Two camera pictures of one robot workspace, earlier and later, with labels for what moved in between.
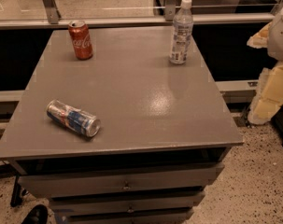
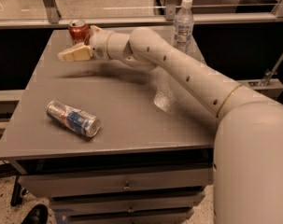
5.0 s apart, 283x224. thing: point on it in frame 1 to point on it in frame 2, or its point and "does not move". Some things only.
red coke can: x=81 y=39 does not move
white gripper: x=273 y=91 to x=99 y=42
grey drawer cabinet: x=126 y=136 does not move
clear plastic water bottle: x=182 y=34 does not move
